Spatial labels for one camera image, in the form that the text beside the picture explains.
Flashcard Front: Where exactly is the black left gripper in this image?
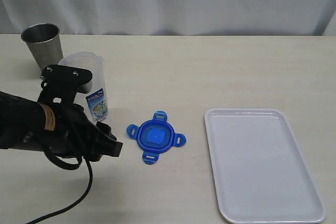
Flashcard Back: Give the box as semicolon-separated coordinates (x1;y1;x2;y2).
39;103;123;162

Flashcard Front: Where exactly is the blue container lid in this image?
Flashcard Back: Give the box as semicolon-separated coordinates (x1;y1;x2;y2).
126;111;187;165

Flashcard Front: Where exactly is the steel cup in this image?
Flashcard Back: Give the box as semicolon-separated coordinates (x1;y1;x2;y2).
20;23;64;71

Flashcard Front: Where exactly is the clear plastic tall container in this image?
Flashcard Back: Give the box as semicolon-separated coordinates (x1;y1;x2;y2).
59;51;110;125

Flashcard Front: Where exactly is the white plastic tray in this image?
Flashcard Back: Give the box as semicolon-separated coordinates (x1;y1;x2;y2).
204;108;326;223

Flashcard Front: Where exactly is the black cable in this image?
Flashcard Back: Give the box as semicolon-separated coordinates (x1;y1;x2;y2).
25;119;93;224

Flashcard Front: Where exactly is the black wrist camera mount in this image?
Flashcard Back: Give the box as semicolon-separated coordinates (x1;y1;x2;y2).
38;65;92;106

